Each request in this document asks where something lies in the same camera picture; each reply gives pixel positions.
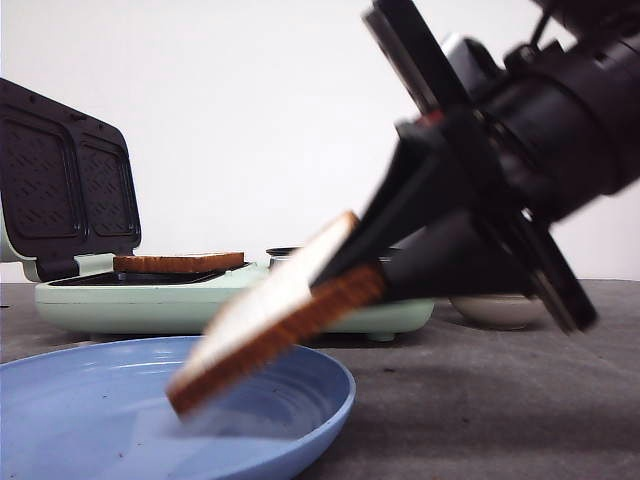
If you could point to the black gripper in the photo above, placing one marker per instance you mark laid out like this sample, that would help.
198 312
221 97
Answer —
444 221

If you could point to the beige ceramic bowl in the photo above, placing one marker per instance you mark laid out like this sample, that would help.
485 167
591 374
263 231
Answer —
501 312

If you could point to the white bread slice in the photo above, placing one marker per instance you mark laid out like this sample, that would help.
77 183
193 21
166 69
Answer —
191 263
263 321

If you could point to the breakfast maker hinged lid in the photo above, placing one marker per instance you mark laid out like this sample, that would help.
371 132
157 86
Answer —
67 187

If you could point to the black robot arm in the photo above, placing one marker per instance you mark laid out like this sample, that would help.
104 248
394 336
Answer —
499 154

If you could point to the mint green breakfast maker base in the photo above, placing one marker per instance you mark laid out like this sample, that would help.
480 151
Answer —
155 304

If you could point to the black round frying pan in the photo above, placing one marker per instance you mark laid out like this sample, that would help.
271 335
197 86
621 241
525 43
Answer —
282 251

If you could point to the left silver control knob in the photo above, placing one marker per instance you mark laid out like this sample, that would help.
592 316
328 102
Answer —
275 262

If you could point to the blue plastic plate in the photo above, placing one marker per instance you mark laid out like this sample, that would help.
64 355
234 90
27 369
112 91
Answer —
100 412

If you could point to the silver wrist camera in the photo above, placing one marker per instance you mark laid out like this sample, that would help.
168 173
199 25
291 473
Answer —
472 63

